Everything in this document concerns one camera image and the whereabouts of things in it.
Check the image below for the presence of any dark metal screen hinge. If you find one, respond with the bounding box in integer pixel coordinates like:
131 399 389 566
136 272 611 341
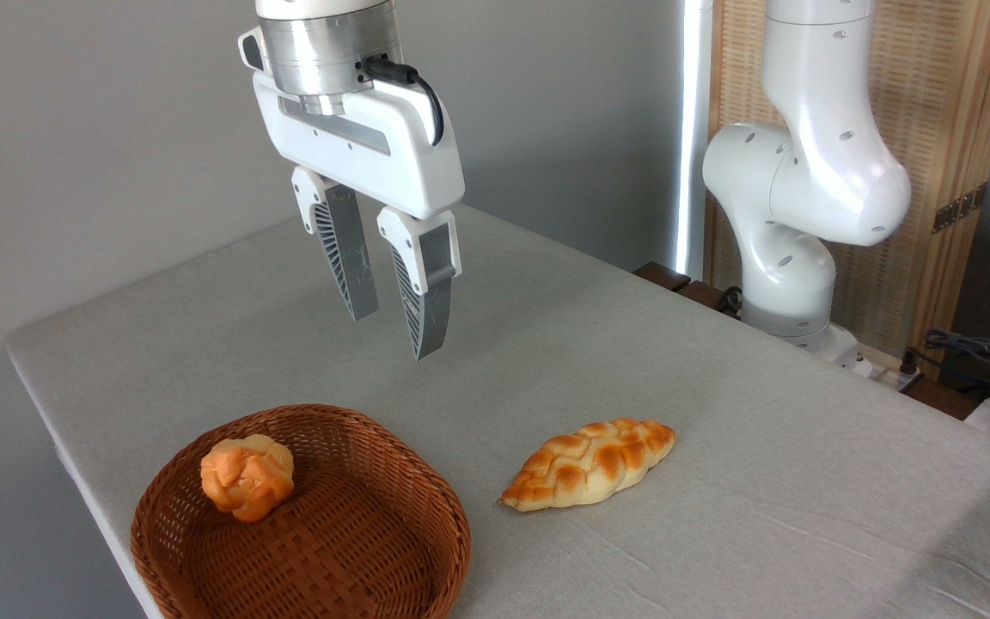
932 182 988 235

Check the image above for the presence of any long braided bread loaf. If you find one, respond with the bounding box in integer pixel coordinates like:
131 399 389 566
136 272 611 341
499 418 677 513

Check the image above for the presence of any white power strip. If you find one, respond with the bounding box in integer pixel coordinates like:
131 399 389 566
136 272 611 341
847 344 926 389

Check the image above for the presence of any wooden folding screen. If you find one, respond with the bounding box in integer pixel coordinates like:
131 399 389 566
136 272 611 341
706 0 990 358

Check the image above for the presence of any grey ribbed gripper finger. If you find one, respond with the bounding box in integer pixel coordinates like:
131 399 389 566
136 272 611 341
376 206 462 360
291 166 380 322

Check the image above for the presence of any brown wicker basket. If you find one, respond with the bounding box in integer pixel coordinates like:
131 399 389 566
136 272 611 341
131 404 472 619

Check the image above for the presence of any round knotted orange bread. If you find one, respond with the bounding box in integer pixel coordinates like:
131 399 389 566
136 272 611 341
200 434 296 524

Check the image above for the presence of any grey tablecloth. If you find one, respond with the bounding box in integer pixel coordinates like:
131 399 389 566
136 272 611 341
3 204 990 619

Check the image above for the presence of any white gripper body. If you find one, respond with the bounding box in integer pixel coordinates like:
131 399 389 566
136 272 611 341
252 72 466 221

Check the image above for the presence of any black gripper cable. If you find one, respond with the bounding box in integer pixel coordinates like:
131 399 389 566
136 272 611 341
356 58 445 147

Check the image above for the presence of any black cable bundle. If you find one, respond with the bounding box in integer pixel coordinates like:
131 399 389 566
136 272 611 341
903 328 990 398

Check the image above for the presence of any dark brown wooden board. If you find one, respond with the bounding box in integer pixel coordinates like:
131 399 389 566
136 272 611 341
632 261 741 316

